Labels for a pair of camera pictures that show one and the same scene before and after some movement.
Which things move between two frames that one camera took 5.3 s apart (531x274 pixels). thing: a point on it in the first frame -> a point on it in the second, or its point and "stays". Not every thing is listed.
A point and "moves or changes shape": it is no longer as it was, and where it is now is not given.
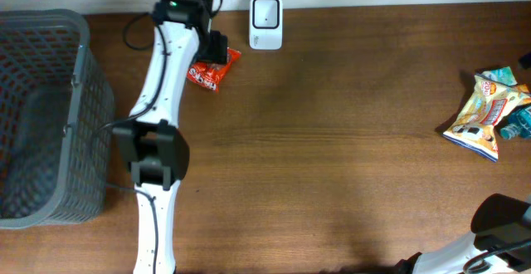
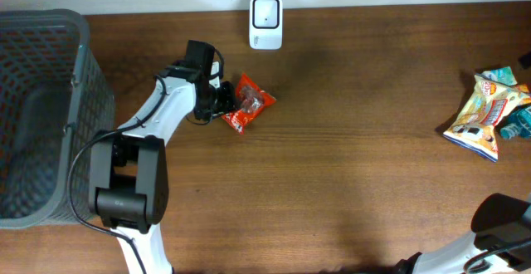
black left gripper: (216, 48) -> (228, 104)
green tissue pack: (504, 75) stays
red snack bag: (209, 73) moves or changes shape
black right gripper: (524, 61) stays
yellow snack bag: (474, 128) stays
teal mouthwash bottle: (518, 124) stays
